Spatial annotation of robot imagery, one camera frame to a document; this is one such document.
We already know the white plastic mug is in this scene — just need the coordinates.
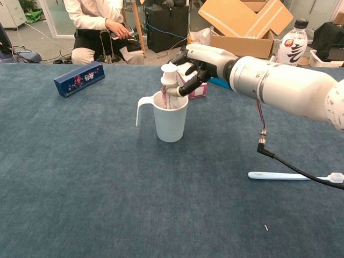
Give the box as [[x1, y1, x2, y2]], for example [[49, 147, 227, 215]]
[[135, 90, 189, 143]]

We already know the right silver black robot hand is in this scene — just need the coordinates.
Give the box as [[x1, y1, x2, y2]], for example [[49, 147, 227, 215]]
[[168, 44, 239, 97]]

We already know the metal stool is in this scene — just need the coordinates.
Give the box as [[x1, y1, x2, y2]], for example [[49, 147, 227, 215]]
[[96, 28, 121, 64]]

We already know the blue table mat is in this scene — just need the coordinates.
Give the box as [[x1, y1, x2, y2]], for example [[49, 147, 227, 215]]
[[0, 63, 344, 258]]

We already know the white cabinet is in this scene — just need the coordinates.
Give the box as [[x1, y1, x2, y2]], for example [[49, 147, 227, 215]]
[[0, 0, 27, 29]]

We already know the dark blue toothpaste box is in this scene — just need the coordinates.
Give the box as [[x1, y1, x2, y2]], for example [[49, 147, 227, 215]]
[[53, 61, 106, 98]]

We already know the black cloth heap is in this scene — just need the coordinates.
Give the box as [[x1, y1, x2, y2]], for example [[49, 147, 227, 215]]
[[311, 21, 344, 62]]

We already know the dark blue machine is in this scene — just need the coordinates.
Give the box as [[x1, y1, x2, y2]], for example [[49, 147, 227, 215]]
[[0, 23, 42, 64]]

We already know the white plastic crate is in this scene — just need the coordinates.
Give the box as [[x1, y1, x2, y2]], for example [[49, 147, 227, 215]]
[[309, 49, 344, 68]]

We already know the wooden easel leg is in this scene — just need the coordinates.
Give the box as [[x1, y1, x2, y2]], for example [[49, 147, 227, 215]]
[[131, 0, 147, 58]]

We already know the seated person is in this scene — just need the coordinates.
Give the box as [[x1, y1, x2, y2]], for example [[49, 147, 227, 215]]
[[63, 0, 145, 66]]

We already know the green bag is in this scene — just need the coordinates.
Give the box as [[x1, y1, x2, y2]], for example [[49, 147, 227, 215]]
[[24, 10, 44, 24]]

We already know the black computer case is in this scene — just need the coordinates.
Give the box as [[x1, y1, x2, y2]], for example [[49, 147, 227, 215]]
[[145, 5, 189, 54]]

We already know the smartphone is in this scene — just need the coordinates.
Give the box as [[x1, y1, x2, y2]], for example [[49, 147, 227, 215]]
[[111, 26, 135, 40]]

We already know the light blue toothbrush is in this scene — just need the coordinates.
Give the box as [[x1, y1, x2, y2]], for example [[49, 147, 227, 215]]
[[247, 171, 344, 184]]

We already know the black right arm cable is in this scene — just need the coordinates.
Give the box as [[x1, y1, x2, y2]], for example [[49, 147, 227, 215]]
[[256, 101, 344, 190]]

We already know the white toothpaste tube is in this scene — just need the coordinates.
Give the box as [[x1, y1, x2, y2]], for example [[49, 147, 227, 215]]
[[160, 63, 181, 110]]

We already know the blue snack box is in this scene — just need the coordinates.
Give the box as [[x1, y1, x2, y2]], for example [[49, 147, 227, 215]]
[[208, 77, 232, 91]]

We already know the pink drink bottle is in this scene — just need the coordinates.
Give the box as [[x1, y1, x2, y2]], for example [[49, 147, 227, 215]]
[[276, 18, 309, 67]]

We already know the white pink toothpaste box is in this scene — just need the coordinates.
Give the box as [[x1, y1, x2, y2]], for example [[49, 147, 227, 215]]
[[176, 67, 208, 99]]

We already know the blue cable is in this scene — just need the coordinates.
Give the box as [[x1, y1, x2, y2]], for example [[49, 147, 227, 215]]
[[146, 20, 188, 38]]

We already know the white plastic bag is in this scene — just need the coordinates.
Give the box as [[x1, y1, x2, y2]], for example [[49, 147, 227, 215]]
[[188, 26, 212, 46]]

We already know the open cardboard box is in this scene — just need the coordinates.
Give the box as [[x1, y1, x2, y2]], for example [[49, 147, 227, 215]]
[[198, 0, 294, 60]]

